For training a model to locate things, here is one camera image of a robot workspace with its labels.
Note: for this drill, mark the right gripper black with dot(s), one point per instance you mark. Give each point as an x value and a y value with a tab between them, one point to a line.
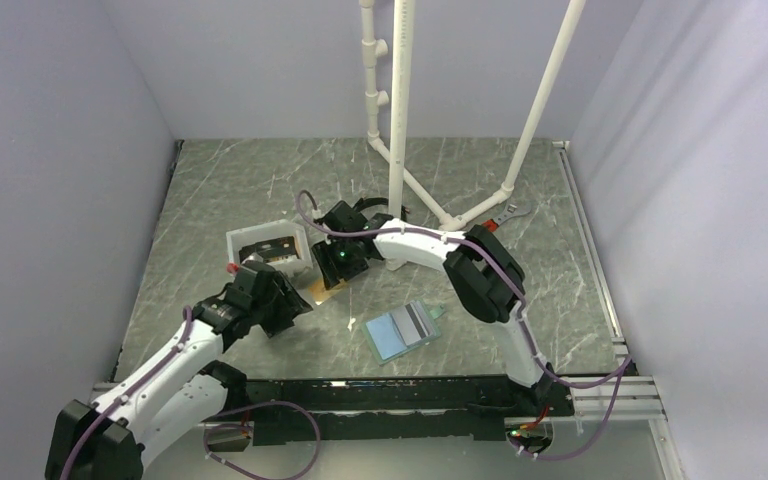
330	270

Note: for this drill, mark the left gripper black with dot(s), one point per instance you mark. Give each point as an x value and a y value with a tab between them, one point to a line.
290	305

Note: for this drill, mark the white plastic card tray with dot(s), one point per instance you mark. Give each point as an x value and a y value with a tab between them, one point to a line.
235	239

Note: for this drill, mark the green card holder wallet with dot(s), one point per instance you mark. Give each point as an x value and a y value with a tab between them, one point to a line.
383	340

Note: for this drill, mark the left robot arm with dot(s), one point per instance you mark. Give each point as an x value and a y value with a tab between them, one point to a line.
121	432

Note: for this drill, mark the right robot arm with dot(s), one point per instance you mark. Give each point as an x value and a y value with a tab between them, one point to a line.
487	280

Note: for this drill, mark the black card in tray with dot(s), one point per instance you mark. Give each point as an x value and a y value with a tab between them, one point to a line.
270	251

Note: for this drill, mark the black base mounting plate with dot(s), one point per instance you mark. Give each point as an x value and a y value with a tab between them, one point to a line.
481	407

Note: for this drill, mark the red handled adjustable wrench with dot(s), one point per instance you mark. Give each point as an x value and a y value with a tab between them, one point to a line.
509	212

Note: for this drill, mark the white PVC pipe frame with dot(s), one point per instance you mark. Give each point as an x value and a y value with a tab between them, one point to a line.
470	69

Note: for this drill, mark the aluminium rail frame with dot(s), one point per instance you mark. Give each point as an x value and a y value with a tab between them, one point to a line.
522	436

